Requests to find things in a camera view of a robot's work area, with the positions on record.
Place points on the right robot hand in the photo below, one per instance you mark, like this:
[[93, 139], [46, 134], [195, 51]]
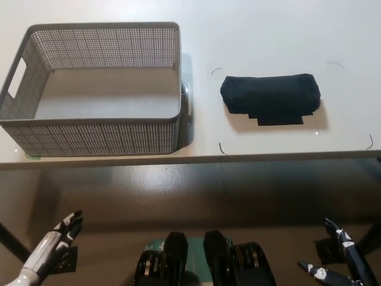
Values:
[[355, 259]]

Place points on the green tape strip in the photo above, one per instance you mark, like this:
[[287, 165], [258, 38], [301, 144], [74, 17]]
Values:
[[32, 155]]

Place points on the black table leg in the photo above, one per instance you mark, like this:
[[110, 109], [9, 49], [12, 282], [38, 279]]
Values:
[[13, 241], [370, 232]]

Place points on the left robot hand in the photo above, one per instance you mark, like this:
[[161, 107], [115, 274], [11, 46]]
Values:
[[44, 250]]

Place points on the black table foot plate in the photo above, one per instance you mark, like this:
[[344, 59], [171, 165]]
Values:
[[67, 262], [329, 251]]

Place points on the grey perforated plastic basket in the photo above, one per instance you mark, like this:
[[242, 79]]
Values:
[[89, 140]]

